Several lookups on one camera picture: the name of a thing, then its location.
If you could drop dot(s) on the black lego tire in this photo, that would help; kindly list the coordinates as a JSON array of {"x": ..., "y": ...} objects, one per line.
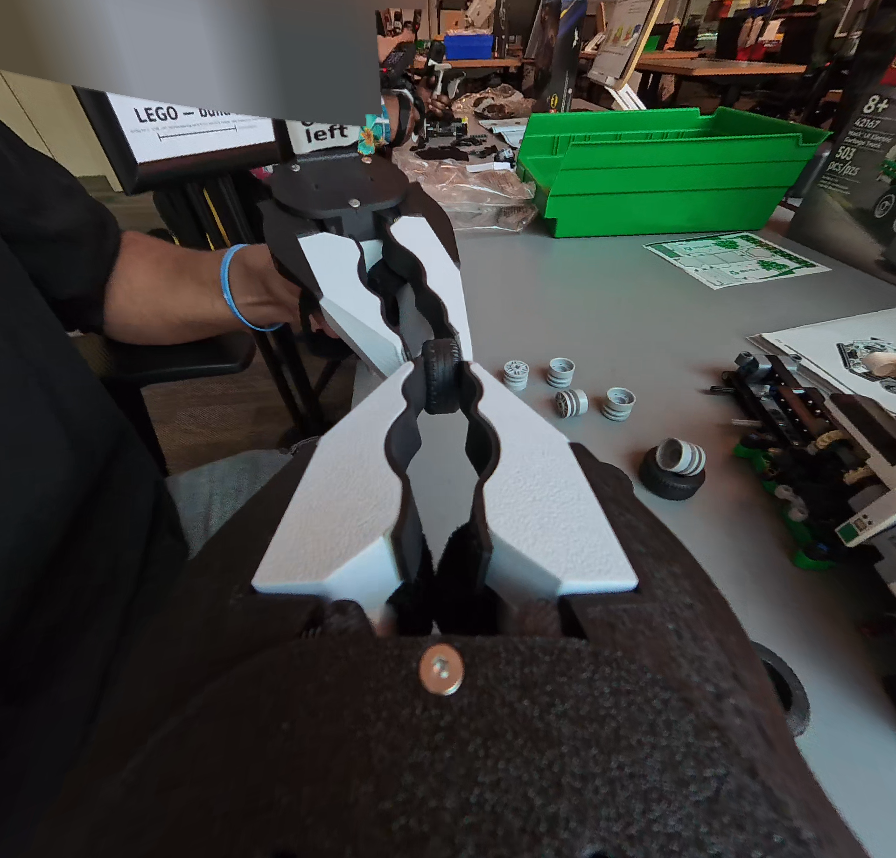
[
  {"x": 665, "y": 487},
  {"x": 787, "y": 690}
]

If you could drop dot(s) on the green plastic bin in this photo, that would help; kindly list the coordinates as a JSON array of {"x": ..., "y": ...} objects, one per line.
[{"x": 658, "y": 179}]

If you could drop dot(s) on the small black lego wheel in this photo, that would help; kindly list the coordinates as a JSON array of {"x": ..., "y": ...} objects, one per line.
[{"x": 442, "y": 378}]

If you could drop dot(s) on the grey lego wheel hub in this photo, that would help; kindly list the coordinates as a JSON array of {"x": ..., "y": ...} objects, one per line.
[
  {"x": 516, "y": 375},
  {"x": 561, "y": 373},
  {"x": 680, "y": 456},
  {"x": 572, "y": 403},
  {"x": 619, "y": 404}
]

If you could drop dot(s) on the blue wristband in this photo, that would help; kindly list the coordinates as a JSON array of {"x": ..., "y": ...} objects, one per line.
[{"x": 227, "y": 291}]

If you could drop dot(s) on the black tripod stand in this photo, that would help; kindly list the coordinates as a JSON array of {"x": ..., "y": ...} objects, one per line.
[{"x": 280, "y": 354}]

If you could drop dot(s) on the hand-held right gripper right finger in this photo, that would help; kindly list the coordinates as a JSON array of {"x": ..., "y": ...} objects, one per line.
[{"x": 553, "y": 515}]

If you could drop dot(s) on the person's left forearm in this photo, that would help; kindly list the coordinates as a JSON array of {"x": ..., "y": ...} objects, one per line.
[{"x": 168, "y": 287}]

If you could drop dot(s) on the lego set box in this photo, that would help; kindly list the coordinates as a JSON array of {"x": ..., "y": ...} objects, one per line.
[{"x": 854, "y": 172}]

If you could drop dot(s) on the lego truck chassis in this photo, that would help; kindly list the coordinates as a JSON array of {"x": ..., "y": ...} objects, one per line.
[{"x": 798, "y": 438}]

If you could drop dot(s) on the blue storage bin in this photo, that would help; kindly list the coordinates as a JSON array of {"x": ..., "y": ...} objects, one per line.
[{"x": 469, "y": 46}]

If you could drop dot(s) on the clear plastic bag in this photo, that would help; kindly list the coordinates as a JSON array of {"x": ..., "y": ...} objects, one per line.
[{"x": 476, "y": 196}]

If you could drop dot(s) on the person's grey pants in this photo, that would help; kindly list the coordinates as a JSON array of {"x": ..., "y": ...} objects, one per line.
[{"x": 224, "y": 490}]

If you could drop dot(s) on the tall dark cardboard box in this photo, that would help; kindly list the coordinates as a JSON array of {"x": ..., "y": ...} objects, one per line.
[{"x": 556, "y": 39}]

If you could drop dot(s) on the black white marker sign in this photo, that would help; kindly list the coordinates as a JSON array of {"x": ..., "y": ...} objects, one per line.
[{"x": 196, "y": 130}]

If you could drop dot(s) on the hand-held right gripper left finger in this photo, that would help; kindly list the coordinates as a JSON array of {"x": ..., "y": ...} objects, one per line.
[{"x": 329, "y": 515}]

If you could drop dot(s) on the white instruction booklet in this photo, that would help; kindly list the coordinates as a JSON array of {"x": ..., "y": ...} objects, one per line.
[{"x": 812, "y": 336}]

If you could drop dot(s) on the person's left hand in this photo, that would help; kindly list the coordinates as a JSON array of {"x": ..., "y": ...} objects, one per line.
[{"x": 269, "y": 298}]

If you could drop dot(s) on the green sticker sheet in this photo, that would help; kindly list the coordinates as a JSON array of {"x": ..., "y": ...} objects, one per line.
[{"x": 735, "y": 259}]

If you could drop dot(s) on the pile of black lego pieces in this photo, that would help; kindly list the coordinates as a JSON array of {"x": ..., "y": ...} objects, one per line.
[{"x": 455, "y": 140}]

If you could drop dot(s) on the wooden background desk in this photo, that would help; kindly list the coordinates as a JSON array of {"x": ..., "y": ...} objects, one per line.
[{"x": 700, "y": 67}]

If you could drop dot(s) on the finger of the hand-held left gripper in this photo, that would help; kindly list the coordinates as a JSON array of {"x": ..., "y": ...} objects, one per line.
[
  {"x": 336, "y": 284},
  {"x": 430, "y": 270}
]

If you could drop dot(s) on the white display board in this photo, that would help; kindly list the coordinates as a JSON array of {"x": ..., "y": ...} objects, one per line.
[{"x": 633, "y": 25}]

